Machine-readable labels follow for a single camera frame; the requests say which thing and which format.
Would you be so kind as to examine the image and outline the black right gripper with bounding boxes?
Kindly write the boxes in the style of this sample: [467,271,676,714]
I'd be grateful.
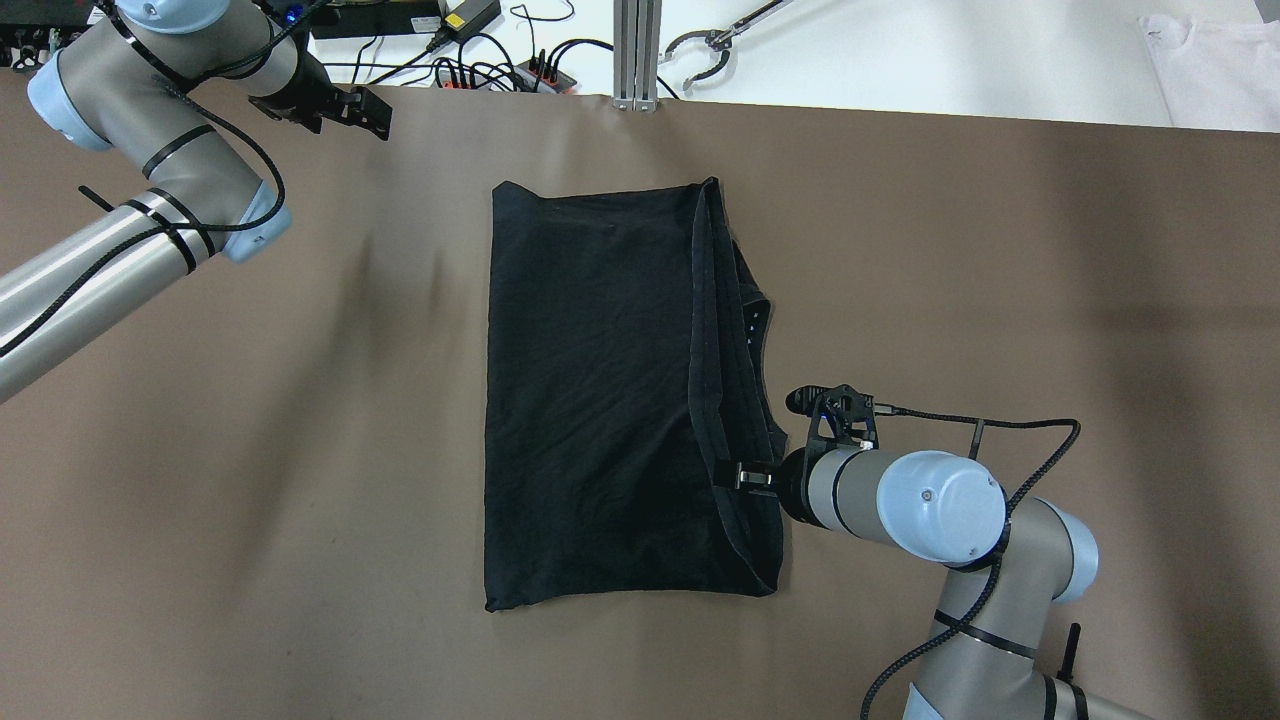
[716,450,820,527]

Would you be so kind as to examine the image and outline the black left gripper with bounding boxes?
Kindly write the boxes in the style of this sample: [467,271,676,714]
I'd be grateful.
[250,53,394,141]

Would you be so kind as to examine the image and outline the black printed t-shirt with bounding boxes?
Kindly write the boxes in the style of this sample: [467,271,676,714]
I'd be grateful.
[483,177,787,612]

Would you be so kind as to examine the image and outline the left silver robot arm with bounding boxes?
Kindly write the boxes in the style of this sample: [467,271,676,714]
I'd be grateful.
[3,1,393,398]

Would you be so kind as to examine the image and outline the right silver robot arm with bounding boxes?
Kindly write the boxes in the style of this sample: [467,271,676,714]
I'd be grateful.
[713,441,1138,719]

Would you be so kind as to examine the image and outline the grey usb hub left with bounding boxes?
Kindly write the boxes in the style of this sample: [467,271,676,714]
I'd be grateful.
[431,59,483,90]

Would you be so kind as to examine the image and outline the grey usb hub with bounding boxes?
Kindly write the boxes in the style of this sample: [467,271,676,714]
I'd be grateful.
[431,59,483,90]
[515,56,579,95]

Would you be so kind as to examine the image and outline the black power adapter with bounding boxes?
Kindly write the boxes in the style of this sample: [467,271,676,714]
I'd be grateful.
[310,1,447,38]

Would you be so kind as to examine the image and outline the grey usb hub right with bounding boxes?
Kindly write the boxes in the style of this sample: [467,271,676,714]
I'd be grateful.
[515,56,579,95]

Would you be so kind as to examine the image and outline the black grabber tool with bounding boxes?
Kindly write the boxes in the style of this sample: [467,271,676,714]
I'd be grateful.
[658,1,791,92]

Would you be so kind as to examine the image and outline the white cloth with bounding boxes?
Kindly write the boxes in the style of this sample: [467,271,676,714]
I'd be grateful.
[1137,14,1279,133]

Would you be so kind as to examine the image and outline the aluminium frame post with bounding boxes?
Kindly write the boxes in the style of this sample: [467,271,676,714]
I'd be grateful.
[612,0,662,113]

